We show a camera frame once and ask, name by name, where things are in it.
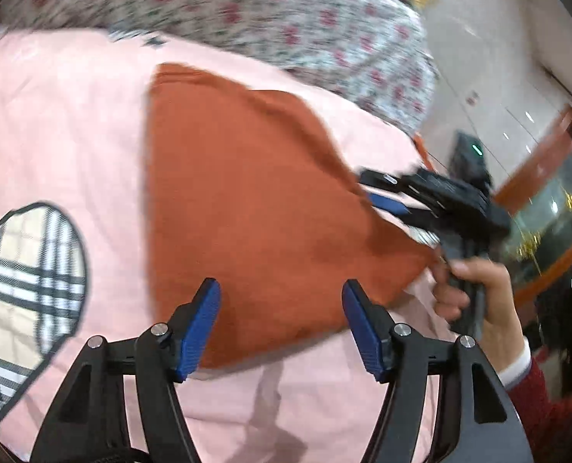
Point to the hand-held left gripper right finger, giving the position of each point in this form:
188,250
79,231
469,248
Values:
365,333

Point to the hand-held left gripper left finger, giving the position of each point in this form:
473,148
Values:
199,328

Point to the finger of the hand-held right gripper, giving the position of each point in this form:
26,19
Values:
382,179
387,205

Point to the orange knit sweater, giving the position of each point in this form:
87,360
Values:
247,193

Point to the person's right forearm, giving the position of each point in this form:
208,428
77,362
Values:
551,410

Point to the person's right hand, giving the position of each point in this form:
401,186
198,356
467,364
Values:
495,299

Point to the wooden framed glass cabinet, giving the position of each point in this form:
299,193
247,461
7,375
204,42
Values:
551,202

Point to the white rose-print blanket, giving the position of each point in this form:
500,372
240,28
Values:
266,14

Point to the pink printed bed sheet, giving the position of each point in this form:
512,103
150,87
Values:
73,130

